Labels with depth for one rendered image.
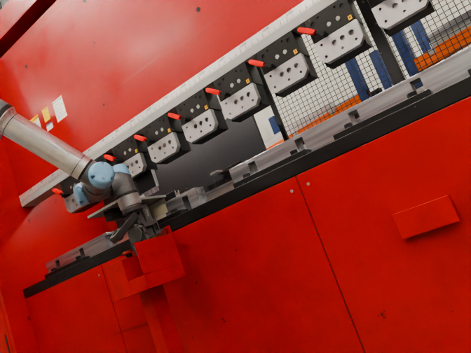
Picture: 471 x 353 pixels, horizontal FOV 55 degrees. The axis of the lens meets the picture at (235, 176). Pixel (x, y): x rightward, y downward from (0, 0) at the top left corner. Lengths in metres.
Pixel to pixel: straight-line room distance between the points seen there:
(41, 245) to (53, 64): 0.93
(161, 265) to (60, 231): 1.26
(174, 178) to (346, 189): 1.37
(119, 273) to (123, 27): 1.05
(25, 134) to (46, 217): 1.29
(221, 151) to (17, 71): 1.15
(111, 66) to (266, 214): 1.02
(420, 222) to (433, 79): 0.41
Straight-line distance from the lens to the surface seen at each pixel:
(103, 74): 2.12
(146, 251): 1.48
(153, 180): 1.92
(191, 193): 1.76
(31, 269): 2.54
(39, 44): 2.52
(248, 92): 1.61
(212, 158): 2.35
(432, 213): 1.26
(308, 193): 1.38
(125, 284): 1.55
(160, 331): 1.55
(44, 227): 2.64
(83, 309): 2.14
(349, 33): 1.50
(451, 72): 1.41
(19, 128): 1.43
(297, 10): 1.58
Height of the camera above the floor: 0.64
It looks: 10 degrees up
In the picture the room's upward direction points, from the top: 20 degrees counter-clockwise
